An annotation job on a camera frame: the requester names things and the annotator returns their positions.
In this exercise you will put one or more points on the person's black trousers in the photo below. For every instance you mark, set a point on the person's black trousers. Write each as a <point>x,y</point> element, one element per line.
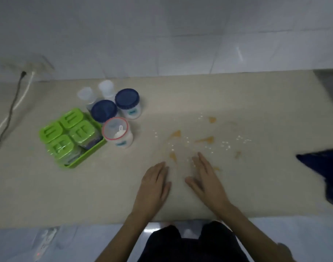
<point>166,248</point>

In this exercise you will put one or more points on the white plastic scoop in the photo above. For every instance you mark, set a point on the white plastic scoop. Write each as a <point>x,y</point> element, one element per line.
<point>120,132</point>

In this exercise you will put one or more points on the person's left hand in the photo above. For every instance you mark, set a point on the person's left hand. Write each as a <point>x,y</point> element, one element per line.
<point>151,190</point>

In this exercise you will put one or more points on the green-lidded clear container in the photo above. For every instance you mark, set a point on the green-lidded clear container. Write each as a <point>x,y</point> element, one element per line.
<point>72,118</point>
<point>62,148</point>
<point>83,132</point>
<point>51,132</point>

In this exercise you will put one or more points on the person's left thumb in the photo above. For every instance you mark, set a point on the person's left thumb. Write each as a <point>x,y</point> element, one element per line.
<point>167,189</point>

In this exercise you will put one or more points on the person's right forearm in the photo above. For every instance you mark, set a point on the person's right forearm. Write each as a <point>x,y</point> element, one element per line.
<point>251,234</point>

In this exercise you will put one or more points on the person's left forearm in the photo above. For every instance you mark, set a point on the person's left forearm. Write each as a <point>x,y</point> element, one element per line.
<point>120,237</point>

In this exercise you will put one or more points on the clear plastic cup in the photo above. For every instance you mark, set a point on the clear plastic cup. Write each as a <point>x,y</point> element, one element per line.
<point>106,88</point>
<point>86,95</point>

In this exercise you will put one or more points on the white plastic device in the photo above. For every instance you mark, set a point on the white plastic device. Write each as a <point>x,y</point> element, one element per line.
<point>45,241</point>

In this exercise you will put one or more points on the green plastic tray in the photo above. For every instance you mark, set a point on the green plastic tray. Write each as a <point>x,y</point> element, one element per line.
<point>96,148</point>

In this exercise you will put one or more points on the person's right hand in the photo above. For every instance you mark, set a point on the person's right hand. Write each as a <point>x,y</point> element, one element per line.
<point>210,188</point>

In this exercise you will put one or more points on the blue-lidded white jar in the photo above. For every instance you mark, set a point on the blue-lidded white jar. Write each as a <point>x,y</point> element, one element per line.
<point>127,99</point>
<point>103,110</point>

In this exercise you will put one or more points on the scattered white grains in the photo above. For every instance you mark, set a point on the scattered white grains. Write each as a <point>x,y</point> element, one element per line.
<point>226,144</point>

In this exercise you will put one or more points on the person's right thumb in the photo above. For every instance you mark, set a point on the person's right thumb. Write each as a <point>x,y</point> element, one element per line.
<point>192,184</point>

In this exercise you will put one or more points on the orange liquid spill spots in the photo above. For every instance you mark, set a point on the orange liquid spill spots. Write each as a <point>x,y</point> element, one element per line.
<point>206,139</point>

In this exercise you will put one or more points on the open red-rimmed white jar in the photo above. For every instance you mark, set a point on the open red-rimmed white jar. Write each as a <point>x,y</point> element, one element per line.
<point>124,143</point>

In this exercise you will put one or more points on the white wall socket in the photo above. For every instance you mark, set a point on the white wall socket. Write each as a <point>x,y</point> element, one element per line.
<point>38,66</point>

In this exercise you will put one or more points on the dark blue cloth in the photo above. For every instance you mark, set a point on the dark blue cloth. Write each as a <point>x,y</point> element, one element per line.
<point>324,166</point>

